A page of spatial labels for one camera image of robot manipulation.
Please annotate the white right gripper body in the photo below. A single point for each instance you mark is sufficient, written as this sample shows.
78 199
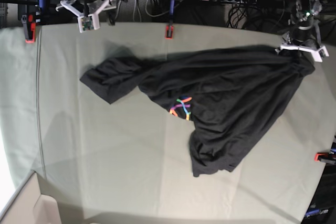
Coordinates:
88 18

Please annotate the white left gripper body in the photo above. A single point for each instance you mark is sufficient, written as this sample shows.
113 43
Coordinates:
313 46

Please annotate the black t-shirt with colourful logo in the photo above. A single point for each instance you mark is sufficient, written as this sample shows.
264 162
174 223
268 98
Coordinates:
233 96

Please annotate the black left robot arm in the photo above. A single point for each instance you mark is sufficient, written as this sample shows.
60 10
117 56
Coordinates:
303 34

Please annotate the black round base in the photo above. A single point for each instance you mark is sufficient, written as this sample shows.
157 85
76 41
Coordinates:
60 16

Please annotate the red black clamp left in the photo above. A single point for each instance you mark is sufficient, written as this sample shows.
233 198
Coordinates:
29 26

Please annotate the red black clamp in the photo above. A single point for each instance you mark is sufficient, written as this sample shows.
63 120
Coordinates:
328 158
169 32
29 26

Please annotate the red black clamp middle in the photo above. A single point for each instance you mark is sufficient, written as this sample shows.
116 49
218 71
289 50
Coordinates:
169 32

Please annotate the red black clamp right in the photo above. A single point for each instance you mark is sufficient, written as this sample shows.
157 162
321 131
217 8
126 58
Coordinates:
328 158

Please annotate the white box corner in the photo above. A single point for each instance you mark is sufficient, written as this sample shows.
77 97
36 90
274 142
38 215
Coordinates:
29 205

